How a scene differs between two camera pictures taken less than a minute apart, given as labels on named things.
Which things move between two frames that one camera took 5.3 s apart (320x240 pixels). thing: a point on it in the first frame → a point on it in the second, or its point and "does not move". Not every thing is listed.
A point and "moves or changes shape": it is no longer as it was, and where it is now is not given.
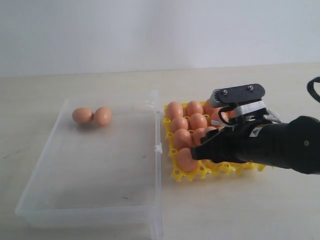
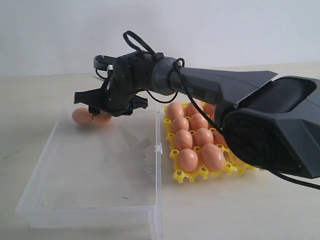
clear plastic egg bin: x=110 y=174 does not move
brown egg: x=179 y=122 does not move
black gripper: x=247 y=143 → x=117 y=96
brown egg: x=209 y=128 moves or changes shape
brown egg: x=83 y=115 does not move
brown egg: x=182 y=138 does not move
